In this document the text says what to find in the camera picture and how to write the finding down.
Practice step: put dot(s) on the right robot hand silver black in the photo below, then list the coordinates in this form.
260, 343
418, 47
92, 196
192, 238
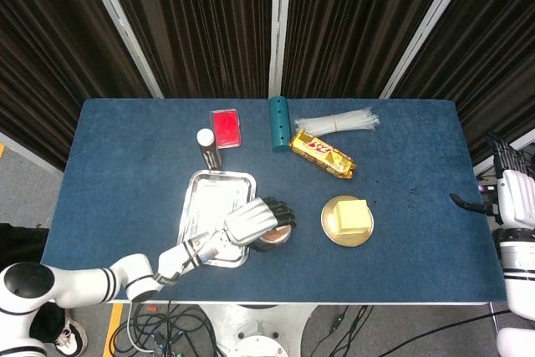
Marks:
518, 198

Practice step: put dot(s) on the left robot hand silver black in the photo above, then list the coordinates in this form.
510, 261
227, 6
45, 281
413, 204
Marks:
251, 223

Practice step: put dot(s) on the yellow cube block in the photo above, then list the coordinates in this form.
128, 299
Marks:
353, 217

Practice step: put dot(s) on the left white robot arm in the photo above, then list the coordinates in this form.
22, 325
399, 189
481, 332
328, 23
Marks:
83, 286

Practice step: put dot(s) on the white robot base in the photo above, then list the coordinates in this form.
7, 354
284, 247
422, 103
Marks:
259, 332

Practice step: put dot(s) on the rectangular steel tray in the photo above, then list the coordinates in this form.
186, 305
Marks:
209, 198

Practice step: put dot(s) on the round steel plate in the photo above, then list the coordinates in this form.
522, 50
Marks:
328, 231

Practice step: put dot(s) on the brown bottle white cap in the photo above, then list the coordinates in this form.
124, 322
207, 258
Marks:
209, 154

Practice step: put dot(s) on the red ink pad box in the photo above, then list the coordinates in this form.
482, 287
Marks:
225, 127

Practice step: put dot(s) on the gold biscuit packet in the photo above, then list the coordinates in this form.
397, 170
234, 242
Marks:
322, 152

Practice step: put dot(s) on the teal half-cylinder holder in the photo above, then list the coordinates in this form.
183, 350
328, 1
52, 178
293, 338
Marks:
278, 123

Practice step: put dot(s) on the blue tablecloth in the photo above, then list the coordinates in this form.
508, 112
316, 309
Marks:
418, 248

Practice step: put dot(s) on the bundle of clear straws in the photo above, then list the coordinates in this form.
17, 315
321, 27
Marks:
334, 123

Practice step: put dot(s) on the small orange object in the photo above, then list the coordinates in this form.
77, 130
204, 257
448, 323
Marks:
151, 309

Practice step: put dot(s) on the dark brown curtain panel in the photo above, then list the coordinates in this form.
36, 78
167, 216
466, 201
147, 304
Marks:
200, 18
355, 18
501, 60
42, 39

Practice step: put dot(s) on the white black sneaker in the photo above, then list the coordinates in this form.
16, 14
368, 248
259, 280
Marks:
69, 338

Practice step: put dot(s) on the white partition post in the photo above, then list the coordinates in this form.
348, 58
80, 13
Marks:
29, 152
480, 168
428, 24
121, 24
276, 18

